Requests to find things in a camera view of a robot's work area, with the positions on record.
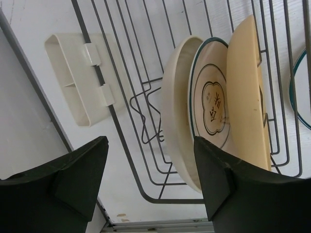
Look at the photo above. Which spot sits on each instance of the cream deep plate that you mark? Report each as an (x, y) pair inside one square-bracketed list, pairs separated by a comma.
[(174, 111)]

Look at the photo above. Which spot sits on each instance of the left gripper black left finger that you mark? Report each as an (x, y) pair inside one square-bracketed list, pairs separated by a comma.
[(56, 197)]

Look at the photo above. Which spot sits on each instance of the yellow shallow plate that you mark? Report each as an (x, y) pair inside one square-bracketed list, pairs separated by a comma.
[(245, 96)]

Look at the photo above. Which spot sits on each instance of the grey wire dish rack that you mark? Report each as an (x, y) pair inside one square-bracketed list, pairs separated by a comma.
[(283, 29)]

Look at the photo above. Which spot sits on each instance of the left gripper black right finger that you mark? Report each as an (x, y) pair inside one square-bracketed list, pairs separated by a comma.
[(242, 198)]

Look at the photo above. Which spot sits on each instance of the white plate flower emblem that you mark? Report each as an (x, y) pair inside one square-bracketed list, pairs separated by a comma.
[(207, 100)]

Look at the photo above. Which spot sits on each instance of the white plate thin green rim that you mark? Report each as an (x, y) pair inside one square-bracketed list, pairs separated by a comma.
[(299, 94)]

